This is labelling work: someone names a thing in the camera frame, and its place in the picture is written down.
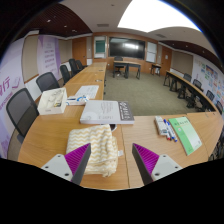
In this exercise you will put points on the black mesh office chair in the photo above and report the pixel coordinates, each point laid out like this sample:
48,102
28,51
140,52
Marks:
46,81
21,110

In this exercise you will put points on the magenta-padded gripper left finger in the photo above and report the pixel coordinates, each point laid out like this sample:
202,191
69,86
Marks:
54,165

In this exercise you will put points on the green booklet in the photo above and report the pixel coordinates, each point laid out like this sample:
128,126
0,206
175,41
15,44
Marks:
185,133

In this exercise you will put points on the cream zigzag-patterned towel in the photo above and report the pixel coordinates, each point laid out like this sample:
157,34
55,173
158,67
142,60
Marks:
96,143

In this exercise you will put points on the white-framed green wall board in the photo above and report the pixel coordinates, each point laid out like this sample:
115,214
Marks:
99,46

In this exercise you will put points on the large white flat book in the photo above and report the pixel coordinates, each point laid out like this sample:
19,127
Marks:
103,111

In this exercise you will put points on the blue marker pen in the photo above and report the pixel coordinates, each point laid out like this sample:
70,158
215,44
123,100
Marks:
170,130

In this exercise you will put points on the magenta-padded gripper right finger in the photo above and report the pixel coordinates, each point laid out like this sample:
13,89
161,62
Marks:
165,165

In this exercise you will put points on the wooden desk with dark legs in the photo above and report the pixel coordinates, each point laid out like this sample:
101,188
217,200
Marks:
128,63

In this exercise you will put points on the black desk chair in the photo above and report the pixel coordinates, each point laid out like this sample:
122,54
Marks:
118,59

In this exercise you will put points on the white printed paper sheet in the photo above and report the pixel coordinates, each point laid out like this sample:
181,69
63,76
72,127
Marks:
87,91

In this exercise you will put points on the brown wooden door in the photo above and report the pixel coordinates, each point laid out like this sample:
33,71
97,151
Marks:
80,50

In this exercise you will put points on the small white marker box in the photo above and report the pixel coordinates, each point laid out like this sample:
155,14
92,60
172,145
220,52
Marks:
160,124

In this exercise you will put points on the white wall whiteboard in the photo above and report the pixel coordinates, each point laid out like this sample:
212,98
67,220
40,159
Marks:
151,51

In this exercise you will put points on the large black wall screen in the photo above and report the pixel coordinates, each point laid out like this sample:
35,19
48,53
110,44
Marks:
126,47

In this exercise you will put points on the red marker pen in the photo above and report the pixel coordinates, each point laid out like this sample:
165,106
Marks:
168,136

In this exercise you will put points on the dark round cup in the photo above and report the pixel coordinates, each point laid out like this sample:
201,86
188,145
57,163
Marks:
113,127

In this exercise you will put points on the row of black office chairs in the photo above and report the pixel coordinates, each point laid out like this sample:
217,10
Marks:
198,85
72,66

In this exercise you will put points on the long wooden conference table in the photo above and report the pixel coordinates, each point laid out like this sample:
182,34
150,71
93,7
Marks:
186,85

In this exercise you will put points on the small wooden side table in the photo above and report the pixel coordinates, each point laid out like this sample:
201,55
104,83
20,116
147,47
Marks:
156,65

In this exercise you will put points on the blue and white packet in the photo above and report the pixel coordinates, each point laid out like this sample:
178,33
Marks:
76,100

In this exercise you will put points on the open white cardboard box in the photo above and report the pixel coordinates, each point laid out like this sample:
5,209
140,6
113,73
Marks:
50,108

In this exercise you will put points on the bright ceiling light panel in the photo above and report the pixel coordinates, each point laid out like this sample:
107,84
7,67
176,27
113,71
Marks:
156,15

